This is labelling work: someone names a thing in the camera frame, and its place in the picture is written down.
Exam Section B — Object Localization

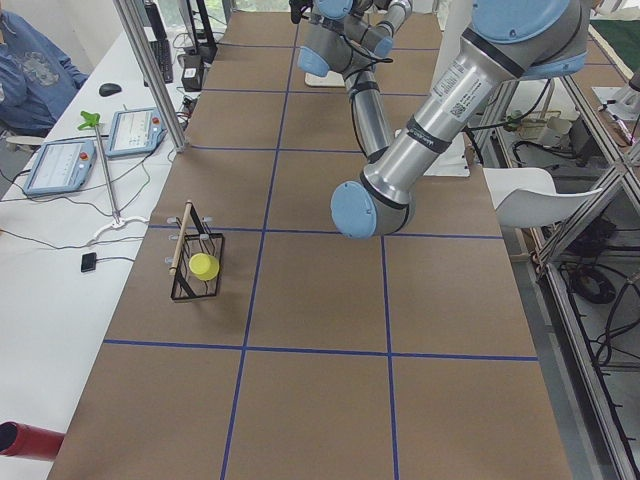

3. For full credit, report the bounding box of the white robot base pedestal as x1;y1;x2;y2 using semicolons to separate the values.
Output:
423;0;472;177

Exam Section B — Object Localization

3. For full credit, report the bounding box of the black computer mouse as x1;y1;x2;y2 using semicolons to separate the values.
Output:
98;82;122;97

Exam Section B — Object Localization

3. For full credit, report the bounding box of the white plastic chair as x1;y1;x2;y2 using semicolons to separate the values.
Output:
482;167;604;228

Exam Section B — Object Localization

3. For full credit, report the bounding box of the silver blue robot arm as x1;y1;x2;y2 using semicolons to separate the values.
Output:
290;1;591;239
289;0;413;59

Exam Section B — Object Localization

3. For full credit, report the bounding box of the red cylinder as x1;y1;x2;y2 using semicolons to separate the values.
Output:
1;421;65;461

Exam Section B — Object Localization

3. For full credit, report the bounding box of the small black puck sensor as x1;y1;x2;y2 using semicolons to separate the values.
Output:
80;252;98;273

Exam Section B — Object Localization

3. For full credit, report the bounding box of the metal stand with green clip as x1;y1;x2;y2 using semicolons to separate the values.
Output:
78;110;149;243

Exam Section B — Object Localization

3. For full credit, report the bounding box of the black power adapter box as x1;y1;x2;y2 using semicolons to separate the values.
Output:
181;55;204;92

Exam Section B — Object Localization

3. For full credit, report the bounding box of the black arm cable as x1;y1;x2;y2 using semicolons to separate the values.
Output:
344;44;396;156

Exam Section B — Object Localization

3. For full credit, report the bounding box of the black keyboard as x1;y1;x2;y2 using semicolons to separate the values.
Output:
149;39;174;84

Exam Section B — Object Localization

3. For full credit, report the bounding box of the left blue teach pendant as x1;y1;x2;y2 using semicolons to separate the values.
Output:
23;139;96;197

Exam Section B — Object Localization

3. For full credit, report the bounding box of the yellow cup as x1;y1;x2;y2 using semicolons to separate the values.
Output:
188;253;220;281

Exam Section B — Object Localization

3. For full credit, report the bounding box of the wooden rack handle rod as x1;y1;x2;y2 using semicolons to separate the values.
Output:
169;200;193;276

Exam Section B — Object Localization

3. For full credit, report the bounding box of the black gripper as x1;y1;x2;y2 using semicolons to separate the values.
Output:
289;0;313;24

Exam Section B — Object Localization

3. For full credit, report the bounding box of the black wire cup rack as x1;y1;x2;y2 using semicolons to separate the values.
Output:
169;201;226;302

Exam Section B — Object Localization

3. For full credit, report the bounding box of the aluminium frame post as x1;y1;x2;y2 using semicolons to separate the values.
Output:
113;0;187;153

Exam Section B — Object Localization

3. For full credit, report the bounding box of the blue teach pendant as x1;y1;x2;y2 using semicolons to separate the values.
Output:
105;108;166;158
23;139;96;197

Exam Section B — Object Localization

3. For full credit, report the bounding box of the right blue teach pendant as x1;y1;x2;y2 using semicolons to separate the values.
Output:
105;108;166;158

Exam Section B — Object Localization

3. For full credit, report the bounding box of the cream rabbit tray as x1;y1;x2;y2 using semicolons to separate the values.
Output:
304;71;344;88

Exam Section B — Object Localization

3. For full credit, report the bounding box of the person in blue hoodie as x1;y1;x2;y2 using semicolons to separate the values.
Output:
1;10;88;137

